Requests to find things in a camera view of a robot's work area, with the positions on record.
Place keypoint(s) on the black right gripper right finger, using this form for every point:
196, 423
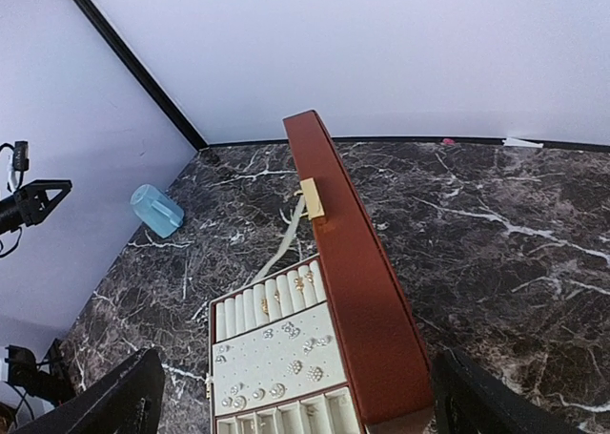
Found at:
468, 399

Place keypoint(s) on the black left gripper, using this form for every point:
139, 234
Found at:
32, 205

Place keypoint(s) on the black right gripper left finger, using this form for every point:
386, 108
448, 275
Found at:
126, 400

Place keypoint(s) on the round pearl halo earring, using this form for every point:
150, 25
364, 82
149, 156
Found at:
227, 401

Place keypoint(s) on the round crystal halo earring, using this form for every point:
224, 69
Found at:
239, 403

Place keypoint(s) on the red jewelry tray insert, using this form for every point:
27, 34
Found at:
258, 354

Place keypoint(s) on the red jewelry box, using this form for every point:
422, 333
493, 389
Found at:
383, 353

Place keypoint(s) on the light blue ceramic mug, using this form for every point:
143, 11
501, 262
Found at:
158, 211

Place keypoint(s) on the small pearl halo earring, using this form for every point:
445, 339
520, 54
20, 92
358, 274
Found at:
258, 394

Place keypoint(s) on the large pearl halo earring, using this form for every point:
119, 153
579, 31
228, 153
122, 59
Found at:
277, 391

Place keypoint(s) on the pearl cluster earring upper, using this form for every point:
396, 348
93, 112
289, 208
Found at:
315, 374

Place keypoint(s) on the pearl cluster earring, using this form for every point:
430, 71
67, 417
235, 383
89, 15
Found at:
295, 367
315, 374

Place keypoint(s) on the pearl drop earring pair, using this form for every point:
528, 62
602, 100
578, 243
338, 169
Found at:
313, 343

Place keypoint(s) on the pearl cluster earring lower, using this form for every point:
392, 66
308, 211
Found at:
295, 367

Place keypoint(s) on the crystal cluster earring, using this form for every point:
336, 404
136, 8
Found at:
290, 330

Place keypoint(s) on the white paper scrap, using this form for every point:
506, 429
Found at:
520, 143

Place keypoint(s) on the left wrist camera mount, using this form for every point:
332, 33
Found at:
19, 163

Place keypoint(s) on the black corner frame post left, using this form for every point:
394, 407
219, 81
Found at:
140, 73

